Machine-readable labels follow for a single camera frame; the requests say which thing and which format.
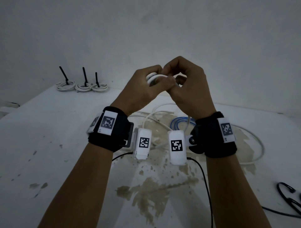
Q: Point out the person's right hand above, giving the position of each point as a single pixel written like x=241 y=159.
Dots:
x=195 y=94

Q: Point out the person's left hand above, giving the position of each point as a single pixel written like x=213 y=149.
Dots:
x=136 y=94

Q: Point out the black cable ties bunch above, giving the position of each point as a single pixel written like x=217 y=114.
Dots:
x=282 y=190

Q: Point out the person's left forearm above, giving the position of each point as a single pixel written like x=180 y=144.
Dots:
x=77 y=188

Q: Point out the person's right forearm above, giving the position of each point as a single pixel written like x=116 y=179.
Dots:
x=235 y=192

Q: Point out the white checkered marker tag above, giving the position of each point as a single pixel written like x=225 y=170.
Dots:
x=108 y=123
x=227 y=129

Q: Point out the white power adapter box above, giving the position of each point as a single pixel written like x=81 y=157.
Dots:
x=7 y=108

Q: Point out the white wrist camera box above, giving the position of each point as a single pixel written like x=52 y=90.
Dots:
x=177 y=158
x=142 y=153

